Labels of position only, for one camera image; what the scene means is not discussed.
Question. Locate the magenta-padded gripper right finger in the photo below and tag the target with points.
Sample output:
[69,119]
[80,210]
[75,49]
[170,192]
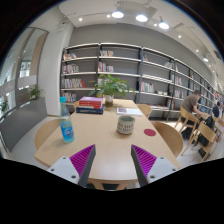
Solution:
[159,167]

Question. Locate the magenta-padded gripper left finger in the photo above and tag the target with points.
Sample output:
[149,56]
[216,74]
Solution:
[68,168]

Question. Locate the clear bottle with blue cap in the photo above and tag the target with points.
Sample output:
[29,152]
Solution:
[66,126]

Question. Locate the round-backed wooden chair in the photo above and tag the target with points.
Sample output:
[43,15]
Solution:
[170,136]
[46,131]
[145,109]

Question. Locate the flat round red coaster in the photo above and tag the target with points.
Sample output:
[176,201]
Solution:
[150,132]

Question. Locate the grey-green patterned mug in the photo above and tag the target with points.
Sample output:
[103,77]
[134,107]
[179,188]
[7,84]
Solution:
[125,125]

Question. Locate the slatted wooden chair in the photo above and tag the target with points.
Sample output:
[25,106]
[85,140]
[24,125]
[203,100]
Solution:
[207,133]
[188,116]

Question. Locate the white booklet with square code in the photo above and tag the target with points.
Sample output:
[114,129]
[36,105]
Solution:
[130,111]

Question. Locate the thick red book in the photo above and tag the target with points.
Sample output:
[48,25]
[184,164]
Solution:
[90,102]

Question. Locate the person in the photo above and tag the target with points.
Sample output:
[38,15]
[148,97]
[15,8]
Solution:
[190,103]
[216,110]

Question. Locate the laptop with blue screen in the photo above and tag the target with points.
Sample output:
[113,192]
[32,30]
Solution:
[203,109]

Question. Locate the small green plant by window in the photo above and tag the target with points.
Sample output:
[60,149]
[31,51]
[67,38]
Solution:
[34,92]

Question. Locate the green potted plant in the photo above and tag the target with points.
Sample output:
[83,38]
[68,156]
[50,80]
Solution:
[110,86]

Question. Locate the grey shelf unit with books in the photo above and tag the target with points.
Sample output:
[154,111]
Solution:
[123,68]

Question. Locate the group of ceiling lights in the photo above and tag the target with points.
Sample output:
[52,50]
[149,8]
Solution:
[141,17]

